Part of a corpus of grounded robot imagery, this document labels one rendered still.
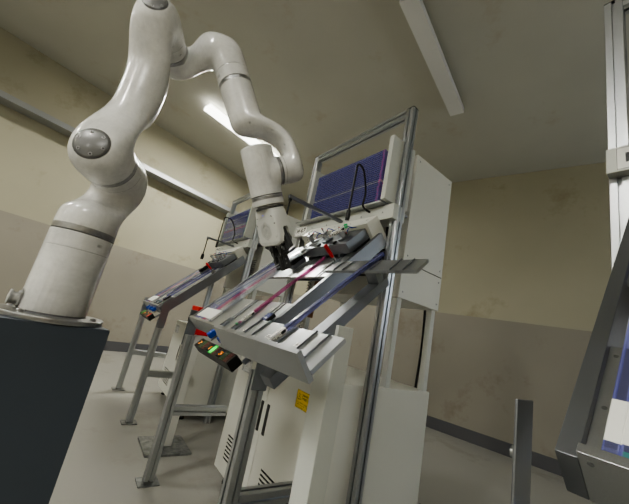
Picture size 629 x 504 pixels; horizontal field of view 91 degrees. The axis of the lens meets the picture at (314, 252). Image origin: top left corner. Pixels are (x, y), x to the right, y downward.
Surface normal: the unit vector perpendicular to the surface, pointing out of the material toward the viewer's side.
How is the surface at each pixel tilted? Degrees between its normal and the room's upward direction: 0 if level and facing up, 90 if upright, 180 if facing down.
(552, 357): 90
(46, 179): 90
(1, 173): 90
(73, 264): 90
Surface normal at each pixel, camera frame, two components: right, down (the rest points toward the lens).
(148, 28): 0.06, 0.47
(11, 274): 0.77, 0.00
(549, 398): -0.61, -0.31
